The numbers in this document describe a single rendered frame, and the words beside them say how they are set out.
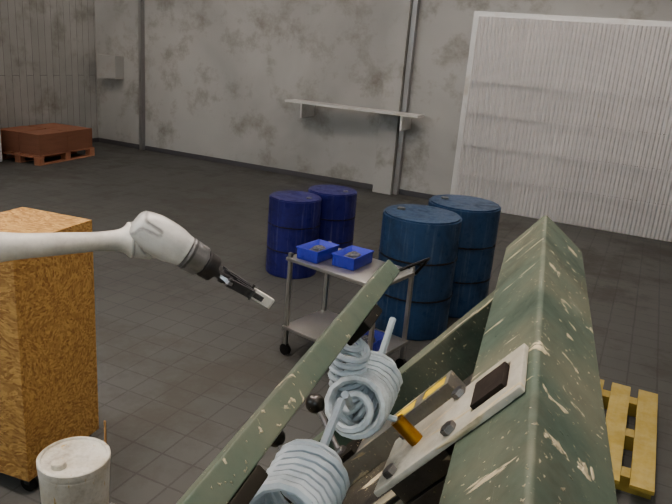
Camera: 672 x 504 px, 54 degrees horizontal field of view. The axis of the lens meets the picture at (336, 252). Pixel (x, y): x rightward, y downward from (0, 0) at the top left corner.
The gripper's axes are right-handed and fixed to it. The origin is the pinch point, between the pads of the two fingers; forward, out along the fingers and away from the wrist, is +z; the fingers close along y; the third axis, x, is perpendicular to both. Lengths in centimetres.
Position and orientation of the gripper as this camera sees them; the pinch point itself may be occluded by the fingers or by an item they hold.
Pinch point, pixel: (261, 298)
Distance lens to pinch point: 191.5
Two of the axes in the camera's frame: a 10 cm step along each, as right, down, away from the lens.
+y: -3.0, -2.9, 9.1
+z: 7.5, 5.1, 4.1
